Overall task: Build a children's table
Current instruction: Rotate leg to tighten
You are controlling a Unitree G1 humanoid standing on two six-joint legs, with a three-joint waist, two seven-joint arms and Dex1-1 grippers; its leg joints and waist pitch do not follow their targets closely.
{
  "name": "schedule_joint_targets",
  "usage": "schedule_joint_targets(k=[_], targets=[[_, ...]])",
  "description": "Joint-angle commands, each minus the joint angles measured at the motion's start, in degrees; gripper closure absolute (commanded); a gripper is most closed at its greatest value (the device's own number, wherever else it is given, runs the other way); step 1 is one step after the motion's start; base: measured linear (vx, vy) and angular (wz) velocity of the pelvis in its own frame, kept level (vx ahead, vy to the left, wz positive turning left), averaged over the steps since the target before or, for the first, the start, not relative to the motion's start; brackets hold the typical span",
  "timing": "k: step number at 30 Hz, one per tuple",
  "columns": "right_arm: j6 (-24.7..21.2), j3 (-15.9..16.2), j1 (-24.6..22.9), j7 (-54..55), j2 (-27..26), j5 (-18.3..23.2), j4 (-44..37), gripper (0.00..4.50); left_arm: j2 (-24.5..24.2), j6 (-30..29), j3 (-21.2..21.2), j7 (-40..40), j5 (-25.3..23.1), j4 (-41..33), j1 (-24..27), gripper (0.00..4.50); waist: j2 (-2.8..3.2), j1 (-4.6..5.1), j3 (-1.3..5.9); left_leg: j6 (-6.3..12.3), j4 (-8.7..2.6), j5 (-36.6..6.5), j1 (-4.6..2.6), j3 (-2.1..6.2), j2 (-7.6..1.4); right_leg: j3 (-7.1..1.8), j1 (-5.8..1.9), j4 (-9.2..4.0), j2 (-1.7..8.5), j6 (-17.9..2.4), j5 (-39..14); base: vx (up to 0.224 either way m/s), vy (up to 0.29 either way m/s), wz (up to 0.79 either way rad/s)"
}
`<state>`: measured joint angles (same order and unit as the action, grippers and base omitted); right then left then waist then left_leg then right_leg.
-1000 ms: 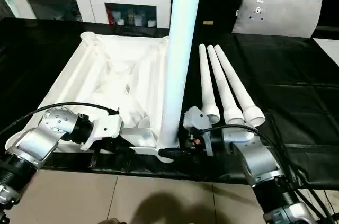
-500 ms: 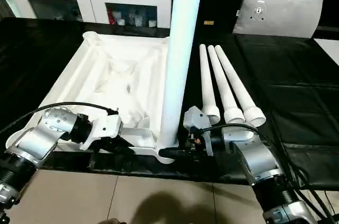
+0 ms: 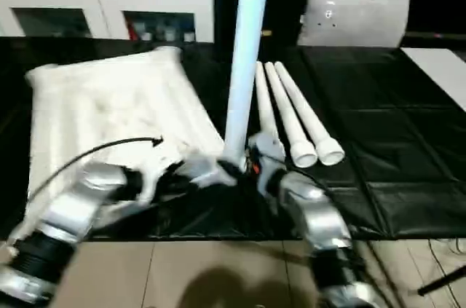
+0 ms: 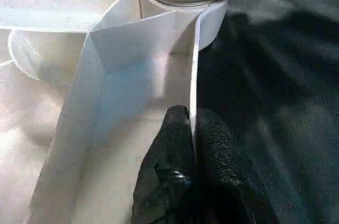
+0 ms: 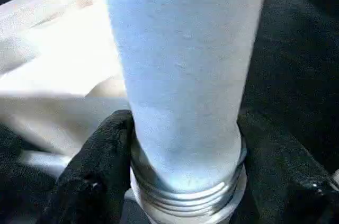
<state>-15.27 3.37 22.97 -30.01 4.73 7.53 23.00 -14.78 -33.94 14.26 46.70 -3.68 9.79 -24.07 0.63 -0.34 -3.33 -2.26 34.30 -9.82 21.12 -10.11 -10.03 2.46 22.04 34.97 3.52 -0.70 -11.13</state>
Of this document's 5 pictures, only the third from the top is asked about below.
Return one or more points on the white plastic table top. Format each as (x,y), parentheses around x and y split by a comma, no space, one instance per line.
(109,111)

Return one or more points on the white plastic table leg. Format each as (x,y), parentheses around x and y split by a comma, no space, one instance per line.
(262,97)
(291,119)
(313,119)
(247,46)

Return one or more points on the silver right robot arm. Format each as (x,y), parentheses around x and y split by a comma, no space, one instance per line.
(320,220)

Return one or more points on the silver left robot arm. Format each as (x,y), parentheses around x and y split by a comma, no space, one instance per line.
(73,206)

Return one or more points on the black work mat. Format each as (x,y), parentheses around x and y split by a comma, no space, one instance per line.
(393,148)

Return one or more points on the small tan label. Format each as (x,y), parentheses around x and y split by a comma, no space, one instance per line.
(266,32)

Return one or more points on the grey cushion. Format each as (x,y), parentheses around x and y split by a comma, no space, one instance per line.
(357,20)

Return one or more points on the white flat sheet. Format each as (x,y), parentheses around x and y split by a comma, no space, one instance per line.
(440,75)

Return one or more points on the black stand leg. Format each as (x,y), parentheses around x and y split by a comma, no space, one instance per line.
(444,279)

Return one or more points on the white cabinet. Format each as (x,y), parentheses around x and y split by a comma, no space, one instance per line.
(73,2)

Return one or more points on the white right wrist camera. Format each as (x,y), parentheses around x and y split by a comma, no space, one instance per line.
(268,146)

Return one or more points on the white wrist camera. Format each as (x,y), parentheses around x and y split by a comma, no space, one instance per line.
(268,146)
(149,177)

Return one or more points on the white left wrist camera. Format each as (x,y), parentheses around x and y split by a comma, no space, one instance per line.
(149,177)

